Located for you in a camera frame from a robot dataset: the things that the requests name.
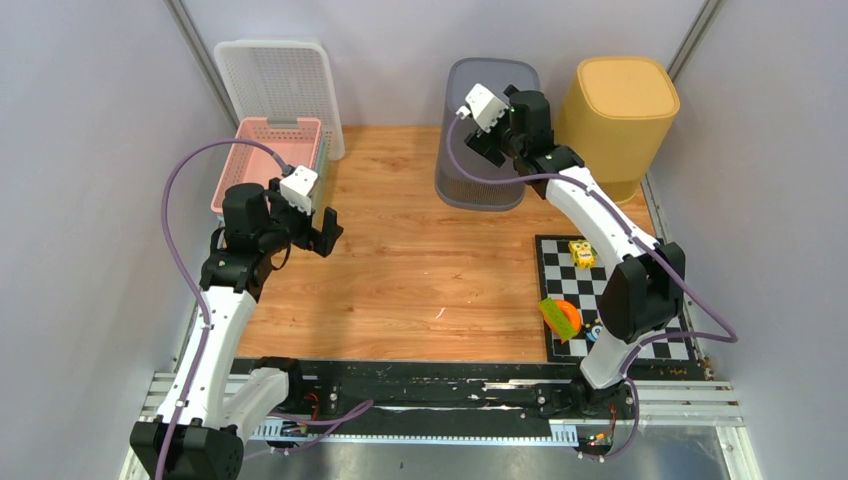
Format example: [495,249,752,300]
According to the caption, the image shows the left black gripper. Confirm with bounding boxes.
[257,179,342,256]

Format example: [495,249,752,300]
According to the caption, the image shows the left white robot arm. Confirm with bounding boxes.
[130,173,343,479]

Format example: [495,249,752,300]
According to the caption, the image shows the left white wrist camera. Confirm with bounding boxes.
[278,165,319,216]

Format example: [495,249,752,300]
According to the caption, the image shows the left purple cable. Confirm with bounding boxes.
[153,137,376,480]

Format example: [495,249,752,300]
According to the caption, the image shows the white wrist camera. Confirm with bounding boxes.
[455,83,509,133]
[278,165,319,216]

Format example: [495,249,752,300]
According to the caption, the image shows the blue perforated basket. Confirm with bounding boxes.
[311,134,329,203]

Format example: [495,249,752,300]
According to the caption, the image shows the blue white small toy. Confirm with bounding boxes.
[584,319,603,343]

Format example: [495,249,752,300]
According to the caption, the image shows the yellow owl toy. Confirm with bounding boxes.
[568,239,596,269]

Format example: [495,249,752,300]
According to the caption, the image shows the aluminium frame rails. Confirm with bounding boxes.
[119,370,763,480]

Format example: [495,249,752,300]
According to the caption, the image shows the left corner metal post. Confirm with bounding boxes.
[163,0,240,129]

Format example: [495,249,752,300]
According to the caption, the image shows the yellow slatted waste bin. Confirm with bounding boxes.
[554,56,680,204]

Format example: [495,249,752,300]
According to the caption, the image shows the corner metal post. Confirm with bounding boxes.
[667,0,725,82]
[163,0,240,129]

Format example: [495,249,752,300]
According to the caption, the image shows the right corner metal post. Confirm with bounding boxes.
[667,0,725,82]

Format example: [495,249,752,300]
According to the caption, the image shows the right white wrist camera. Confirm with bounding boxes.
[455,83,509,133]

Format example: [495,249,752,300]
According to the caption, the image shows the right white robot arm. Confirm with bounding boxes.
[456,83,686,418]

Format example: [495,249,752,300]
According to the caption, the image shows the grey slatted waste bin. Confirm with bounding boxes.
[434,57,540,212]

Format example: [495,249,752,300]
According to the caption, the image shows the pink perforated basket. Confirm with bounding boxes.
[210,117,323,217]

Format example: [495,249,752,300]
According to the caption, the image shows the purple cable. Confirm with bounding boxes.
[443,113,739,463]
[153,137,376,480]

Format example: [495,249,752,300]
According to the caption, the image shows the green orange toy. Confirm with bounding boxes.
[537,298,583,344]

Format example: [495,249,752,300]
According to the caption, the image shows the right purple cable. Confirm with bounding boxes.
[443,113,739,463]

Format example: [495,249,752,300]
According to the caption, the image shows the black white checkerboard mat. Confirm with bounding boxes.
[535,235,696,365]

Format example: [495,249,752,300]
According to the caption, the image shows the white perforated basket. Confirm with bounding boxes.
[213,37,346,160]

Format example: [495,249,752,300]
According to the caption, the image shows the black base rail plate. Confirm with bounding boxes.
[230,357,727,448]

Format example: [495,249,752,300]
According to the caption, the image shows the green perforated basket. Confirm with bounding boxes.
[312,134,330,213]

